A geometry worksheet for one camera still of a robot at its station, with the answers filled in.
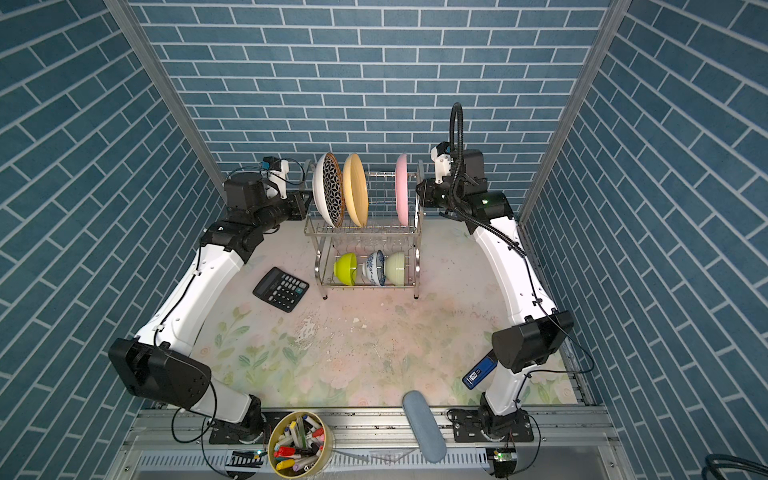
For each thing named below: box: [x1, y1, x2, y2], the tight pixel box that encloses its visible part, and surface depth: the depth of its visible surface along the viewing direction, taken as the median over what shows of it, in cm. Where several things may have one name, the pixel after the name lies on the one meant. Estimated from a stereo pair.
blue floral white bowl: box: [362, 250, 386, 286], surface depth 93 cm
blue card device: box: [462, 349, 498, 390], surface depth 82 cm
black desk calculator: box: [252, 267, 310, 313], surface depth 100 cm
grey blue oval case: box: [402, 390, 447, 463], surface depth 74 cm
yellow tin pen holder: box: [268, 411, 334, 480], surface depth 64 cm
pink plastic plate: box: [395, 153, 409, 226], surface depth 71 cm
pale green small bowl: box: [386, 251, 405, 285], surface depth 91 cm
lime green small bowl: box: [333, 252, 357, 286], surface depth 93 cm
